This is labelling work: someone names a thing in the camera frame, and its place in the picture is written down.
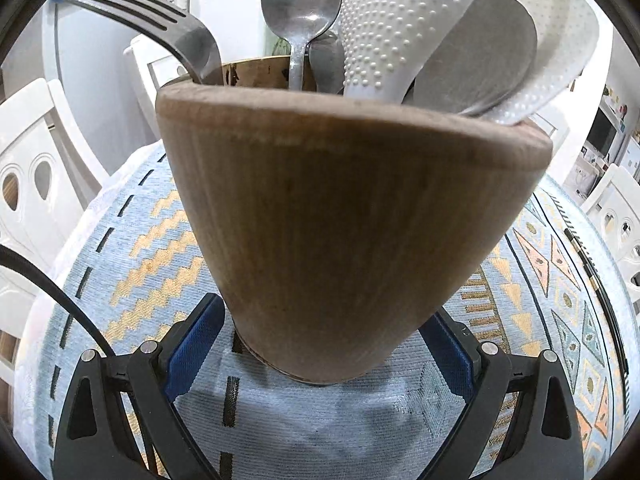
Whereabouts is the patterned blue table mat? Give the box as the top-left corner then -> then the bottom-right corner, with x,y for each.
14,144 -> 639,479

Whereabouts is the white refrigerator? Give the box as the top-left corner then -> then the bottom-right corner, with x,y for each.
42,0 -> 156,174

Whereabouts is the white chair back left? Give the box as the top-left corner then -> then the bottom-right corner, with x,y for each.
122,35 -> 186,139

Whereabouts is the grey spatula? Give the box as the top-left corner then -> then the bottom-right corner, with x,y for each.
404,0 -> 538,116

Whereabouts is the white chair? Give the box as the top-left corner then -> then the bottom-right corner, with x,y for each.
580,165 -> 640,304
0,77 -> 112,271
122,35 -> 186,139

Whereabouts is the white chair left near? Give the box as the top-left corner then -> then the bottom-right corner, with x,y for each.
0,77 -> 112,271

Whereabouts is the silver fork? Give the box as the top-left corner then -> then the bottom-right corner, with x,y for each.
63,0 -> 224,84

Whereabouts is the black cable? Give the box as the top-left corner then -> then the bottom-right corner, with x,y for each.
0,244 -> 156,476

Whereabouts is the black chopstick gold band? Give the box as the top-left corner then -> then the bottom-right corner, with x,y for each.
564,228 -> 629,377

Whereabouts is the wooden utensil holder cup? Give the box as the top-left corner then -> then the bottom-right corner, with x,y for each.
155,79 -> 552,385

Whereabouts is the white rice paddle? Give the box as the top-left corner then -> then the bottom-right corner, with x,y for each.
482,0 -> 599,126
340,0 -> 474,103

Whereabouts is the silver spoon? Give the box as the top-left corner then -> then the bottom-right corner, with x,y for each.
308,30 -> 345,94
260,0 -> 342,91

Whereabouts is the white chair right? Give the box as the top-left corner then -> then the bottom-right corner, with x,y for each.
580,165 -> 640,304

